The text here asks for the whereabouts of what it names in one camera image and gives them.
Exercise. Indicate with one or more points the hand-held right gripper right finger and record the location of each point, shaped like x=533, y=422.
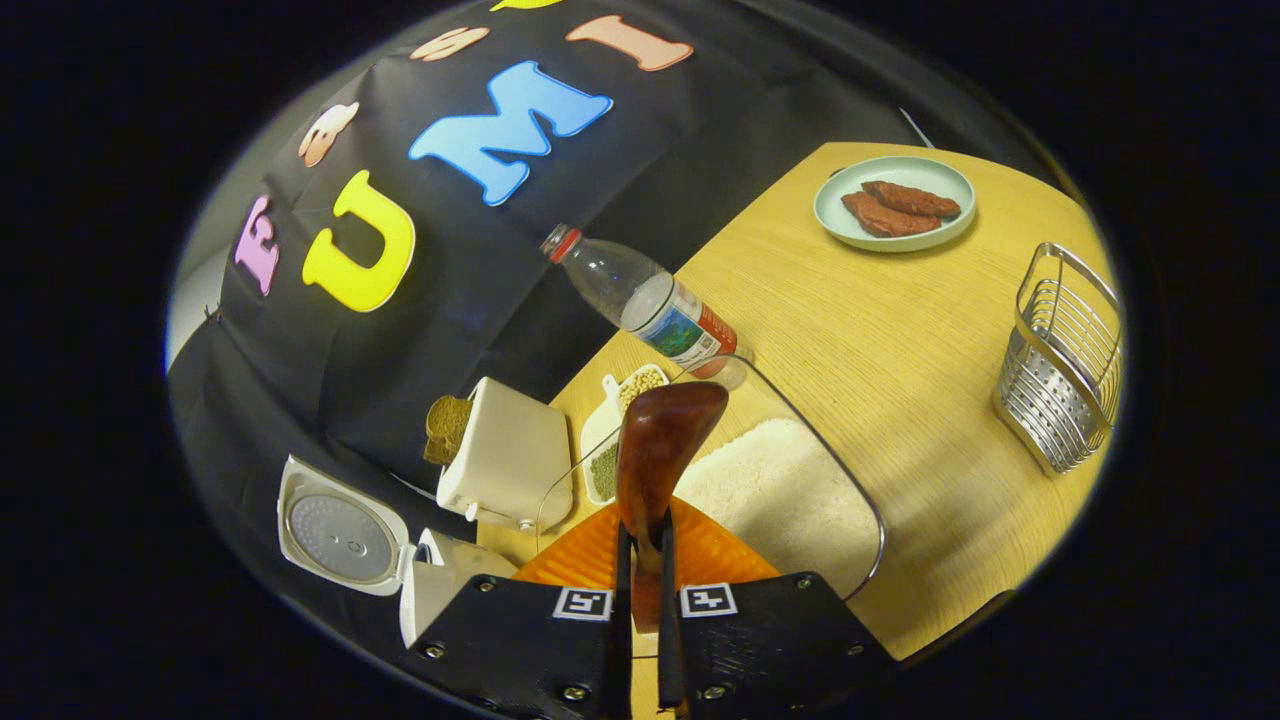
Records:
x=770, y=640

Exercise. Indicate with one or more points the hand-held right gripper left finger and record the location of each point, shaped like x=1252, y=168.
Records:
x=520, y=640

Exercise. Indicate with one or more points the white rice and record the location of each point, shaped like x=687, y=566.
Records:
x=780, y=490

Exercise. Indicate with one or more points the white rice cooker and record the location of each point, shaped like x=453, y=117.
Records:
x=340, y=535

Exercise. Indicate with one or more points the brown wooden spoon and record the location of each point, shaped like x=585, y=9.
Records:
x=655, y=450

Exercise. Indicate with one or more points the white toaster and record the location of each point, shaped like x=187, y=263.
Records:
x=510, y=455

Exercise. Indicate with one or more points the white divided bean dish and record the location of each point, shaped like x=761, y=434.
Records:
x=600, y=440

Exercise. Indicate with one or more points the brown bread slice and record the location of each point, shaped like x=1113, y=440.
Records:
x=448, y=430

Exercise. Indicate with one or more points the clear glass tray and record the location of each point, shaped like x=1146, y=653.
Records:
x=800, y=400

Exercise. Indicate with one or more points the clear plastic water bottle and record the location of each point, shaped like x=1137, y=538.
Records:
x=650, y=300

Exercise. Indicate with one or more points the pale green plate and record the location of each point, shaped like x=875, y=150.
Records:
x=850, y=235

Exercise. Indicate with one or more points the red-brown meat piece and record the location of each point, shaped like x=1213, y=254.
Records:
x=885, y=218
x=915, y=198

